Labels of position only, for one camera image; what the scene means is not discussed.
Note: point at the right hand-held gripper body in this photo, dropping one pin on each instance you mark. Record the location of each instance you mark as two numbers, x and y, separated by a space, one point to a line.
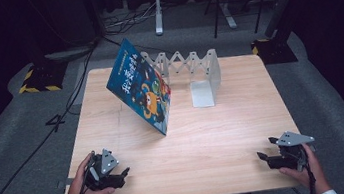
290 157

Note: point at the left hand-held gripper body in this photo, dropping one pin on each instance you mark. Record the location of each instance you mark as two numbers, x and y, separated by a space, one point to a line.
102 173

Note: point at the blue cartoon picture book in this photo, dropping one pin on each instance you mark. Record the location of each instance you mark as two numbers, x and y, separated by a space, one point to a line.
140 87

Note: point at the grey expandable book rack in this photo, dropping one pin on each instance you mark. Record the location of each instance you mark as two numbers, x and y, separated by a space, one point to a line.
200 73

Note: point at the person's right hand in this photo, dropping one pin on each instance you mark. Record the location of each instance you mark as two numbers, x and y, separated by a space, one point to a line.
313 176

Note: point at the person's left hand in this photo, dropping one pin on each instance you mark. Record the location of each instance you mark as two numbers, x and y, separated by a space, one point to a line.
78 190

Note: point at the black stand with striped base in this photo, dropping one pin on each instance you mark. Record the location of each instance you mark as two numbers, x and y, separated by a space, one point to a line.
43 77
276 49

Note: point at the white desk frame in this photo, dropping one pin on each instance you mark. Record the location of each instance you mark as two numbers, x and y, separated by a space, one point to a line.
158 14

